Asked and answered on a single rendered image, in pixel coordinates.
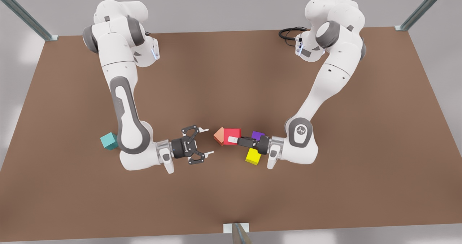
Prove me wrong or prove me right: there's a teal wooden cube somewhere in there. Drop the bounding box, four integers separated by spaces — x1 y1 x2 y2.
100 132 119 151

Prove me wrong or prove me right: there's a silver frame post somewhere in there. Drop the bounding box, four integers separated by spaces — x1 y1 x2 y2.
0 0 58 42
394 0 454 32
223 222 253 244

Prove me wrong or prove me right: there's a red wooden cube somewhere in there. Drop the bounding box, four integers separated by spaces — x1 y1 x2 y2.
223 128 241 146

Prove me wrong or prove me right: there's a yellow wooden cube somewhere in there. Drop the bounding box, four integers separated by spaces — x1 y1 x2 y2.
245 148 262 166

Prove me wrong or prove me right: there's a black cable loop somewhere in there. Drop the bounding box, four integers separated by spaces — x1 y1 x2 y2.
278 27 308 47

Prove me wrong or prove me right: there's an orange wooden cube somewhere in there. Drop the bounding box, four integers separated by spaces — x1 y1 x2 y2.
213 127 226 146

